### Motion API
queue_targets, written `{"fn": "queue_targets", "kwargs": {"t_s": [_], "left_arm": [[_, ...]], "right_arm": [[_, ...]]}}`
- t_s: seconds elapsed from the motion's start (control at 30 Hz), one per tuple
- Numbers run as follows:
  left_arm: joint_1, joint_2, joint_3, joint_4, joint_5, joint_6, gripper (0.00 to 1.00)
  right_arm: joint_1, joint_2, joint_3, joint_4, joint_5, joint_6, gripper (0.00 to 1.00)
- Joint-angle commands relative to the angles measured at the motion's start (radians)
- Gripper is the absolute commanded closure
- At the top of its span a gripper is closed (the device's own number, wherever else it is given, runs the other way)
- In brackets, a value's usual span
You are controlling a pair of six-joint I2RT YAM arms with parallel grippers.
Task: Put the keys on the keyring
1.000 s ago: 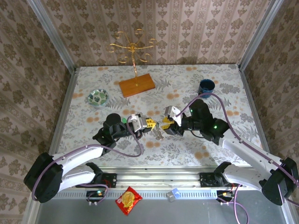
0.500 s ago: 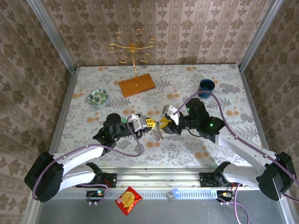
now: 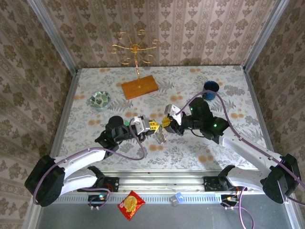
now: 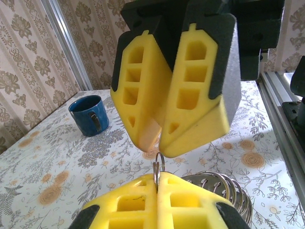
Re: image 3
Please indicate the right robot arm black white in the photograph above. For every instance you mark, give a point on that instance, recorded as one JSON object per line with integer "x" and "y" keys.
{"x": 247, "y": 149}

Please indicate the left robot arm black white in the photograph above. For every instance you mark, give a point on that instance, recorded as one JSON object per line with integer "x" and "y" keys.
{"x": 81, "y": 157}

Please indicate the dark blue mug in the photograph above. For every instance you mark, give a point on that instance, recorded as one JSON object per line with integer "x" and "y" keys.
{"x": 210, "y": 88}

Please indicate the leaf-patterned bowl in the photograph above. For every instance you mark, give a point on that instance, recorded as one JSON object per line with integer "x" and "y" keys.
{"x": 100, "y": 100}

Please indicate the small black circuit board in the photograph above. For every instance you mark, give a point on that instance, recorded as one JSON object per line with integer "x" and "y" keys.
{"x": 228, "y": 198}
{"x": 98, "y": 198}

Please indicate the small blue white packet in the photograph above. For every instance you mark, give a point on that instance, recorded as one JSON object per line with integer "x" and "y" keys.
{"x": 176, "y": 199}

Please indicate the red snack packet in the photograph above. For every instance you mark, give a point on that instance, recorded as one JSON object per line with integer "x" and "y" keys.
{"x": 131, "y": 204}

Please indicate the grey metal panel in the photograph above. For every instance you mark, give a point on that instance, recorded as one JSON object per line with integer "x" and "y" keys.
{"x": 190, "y": 217}

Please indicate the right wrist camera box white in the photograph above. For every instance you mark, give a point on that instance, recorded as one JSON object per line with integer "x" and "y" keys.
{"x": 172, "y": 111}

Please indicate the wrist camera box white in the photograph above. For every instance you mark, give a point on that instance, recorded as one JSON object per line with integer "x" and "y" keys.
{"x": 172, "y": 111}
{"x": 140, "y": 125}

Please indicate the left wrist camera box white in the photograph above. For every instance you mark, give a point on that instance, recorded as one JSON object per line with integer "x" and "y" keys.
{"x": 140, "y": 125}

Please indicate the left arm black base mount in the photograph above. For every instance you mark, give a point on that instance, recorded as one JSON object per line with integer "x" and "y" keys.
{"x": 114, "y": 183}

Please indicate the aluminium side rail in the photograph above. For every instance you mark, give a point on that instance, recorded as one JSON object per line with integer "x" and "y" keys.
{"x": 65, "y": 107}
{"x": 258, "y": 107}

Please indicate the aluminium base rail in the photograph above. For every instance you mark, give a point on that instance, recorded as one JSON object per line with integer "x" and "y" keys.
{"x": 162, "y": 182}

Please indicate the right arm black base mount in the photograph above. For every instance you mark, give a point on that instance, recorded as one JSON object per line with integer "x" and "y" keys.
{"x": 209, "y": 183}

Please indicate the aluminium corner post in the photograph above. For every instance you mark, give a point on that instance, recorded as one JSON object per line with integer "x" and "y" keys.
{"x": 54, "y": 35}
{"x": 265, "y": 35}

